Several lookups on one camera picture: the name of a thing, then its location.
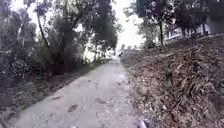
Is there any leaf-strewn earth verge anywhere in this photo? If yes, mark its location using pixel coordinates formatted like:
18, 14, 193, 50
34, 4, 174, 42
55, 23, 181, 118
0, 59, 111, 128

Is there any wood of trees and bushes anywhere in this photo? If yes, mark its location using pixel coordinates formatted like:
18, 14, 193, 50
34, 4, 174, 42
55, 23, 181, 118
0, 0, 123, 81

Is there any leaf-covered earth slope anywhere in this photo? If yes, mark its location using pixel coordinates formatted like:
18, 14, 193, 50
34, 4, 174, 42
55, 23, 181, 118
119, 34, 224, 128

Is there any grey concrete path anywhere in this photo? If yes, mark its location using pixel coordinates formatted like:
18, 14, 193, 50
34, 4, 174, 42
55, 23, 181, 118
7, 58, 145, 128

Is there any building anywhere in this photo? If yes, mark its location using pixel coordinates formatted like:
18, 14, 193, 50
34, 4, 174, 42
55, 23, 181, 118
165, 16, 224, 43

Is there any robot's own part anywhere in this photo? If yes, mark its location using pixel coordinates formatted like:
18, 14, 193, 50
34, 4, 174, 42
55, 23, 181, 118
137, 119, 150, 128

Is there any row of trees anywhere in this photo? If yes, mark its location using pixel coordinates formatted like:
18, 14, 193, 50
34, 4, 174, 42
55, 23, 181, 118
123, 0, 224, 50

